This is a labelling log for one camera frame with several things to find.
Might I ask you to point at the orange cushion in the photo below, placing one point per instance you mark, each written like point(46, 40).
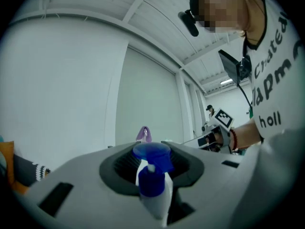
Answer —
point(7, 149)

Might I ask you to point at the person's right forearm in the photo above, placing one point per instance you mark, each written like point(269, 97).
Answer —
point(247, 132)

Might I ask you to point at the small blue white bottle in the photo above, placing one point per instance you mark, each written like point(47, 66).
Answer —
point(153, 199)

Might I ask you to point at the ceiling light strip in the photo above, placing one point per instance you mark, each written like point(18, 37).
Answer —
point(226, 81)

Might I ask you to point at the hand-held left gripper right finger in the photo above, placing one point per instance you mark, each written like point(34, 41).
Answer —
point(226, 194)

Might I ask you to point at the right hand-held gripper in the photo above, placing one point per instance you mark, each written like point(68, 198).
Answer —
point(224, 119)

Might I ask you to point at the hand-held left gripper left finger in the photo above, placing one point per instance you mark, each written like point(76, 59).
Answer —
point(83, 194)

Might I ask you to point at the black head-worn camera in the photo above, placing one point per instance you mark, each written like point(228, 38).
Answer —
point(189, 24)

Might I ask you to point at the purple hair dryer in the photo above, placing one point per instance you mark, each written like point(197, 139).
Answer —
point(144, 133)

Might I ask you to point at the black chest-mounted device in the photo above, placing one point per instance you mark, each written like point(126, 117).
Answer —
point(230, 65)

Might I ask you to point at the white printed t-shirt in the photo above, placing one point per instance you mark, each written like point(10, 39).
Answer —
point(274, 92)

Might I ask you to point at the person's head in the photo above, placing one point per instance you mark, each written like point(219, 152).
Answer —
point(228, 8)

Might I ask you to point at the person's right hand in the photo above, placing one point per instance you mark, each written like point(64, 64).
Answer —
point(218, 138)

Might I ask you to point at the black cushion with white zigzag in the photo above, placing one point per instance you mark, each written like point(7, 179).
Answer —
point(26, 173)

